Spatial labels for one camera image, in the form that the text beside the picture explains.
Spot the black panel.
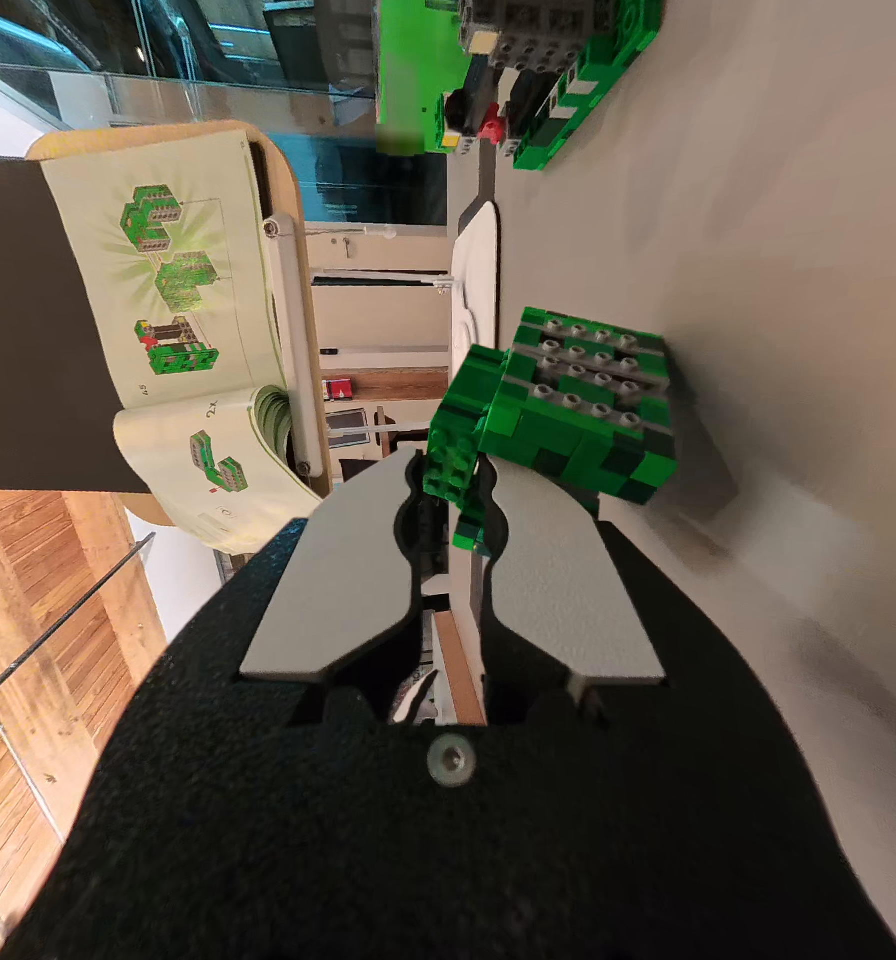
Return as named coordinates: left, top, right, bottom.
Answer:
left=0, top=161, right=152, bottom=492

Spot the open instruction booklet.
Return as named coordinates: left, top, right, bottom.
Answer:
left=40, top=129, right=325, bottom=556

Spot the white door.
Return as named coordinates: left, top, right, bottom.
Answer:
left=305, top=221, right=449, bottom=275

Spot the grey desk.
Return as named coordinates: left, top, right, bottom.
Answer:
left=421, top=0, right=896, bottom=960

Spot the green brick model base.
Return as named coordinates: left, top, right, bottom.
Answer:
left=436, top=0, right=662, bottom=172

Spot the green grey brick assembly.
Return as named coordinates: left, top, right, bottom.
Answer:
left=425, top=306, right=680, bottom=558

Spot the glass wall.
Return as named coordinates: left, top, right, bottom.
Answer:
left=0, top=0, right=452, bottom=226

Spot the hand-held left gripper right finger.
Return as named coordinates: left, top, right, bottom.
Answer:
left=480, top=451, right=668, bottom=687

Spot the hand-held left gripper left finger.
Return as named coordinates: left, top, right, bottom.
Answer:
left=238, top=448, right=426, bottom=684

